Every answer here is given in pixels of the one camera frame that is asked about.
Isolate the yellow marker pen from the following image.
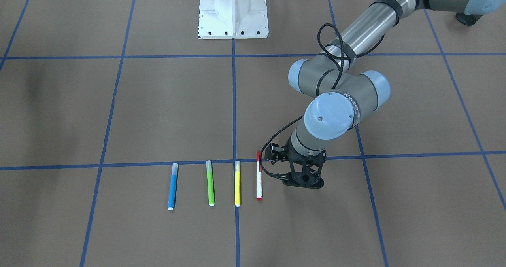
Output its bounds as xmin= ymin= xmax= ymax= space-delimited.
xmin=234 ymin=160 xmax=242 ymax=208

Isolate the blue marker pen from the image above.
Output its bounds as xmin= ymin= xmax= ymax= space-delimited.
xmin=167 ymin=163 xmax=179 ymax=211

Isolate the red and white marker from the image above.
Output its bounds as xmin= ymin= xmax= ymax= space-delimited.
xmin=255 ymin=151 xmax=263 ymax=201

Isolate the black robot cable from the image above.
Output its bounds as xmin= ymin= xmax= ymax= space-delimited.
xmin=260 ymin=23 xmax=386 ymax=179

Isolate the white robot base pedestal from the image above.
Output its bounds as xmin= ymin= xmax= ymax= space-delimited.
xmin=198 ymin=0 xmax=269 ymax=40

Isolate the brown table mat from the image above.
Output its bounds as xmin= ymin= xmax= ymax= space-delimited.
xmin=1 ymin=0 xmax=505 ymax=267

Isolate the black mesh pen cup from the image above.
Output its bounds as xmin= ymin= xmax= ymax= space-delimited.
xmin=455 ymin=13 xmax=483 ymax=26

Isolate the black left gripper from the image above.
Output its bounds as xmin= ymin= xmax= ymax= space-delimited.
xmin=264 ymin=140 xmax=327 ymax=169

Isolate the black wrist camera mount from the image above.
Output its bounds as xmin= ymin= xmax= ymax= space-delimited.
xmin=282 ymin=153 xmax=327 ymax=189

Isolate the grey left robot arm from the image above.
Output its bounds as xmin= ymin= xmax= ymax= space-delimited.
xmin=257 ymin=0 xmax=505 ymax=167

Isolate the green marker pen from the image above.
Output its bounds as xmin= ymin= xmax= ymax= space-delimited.
xmin=206 ymin=159 xmax=215 ymax=207

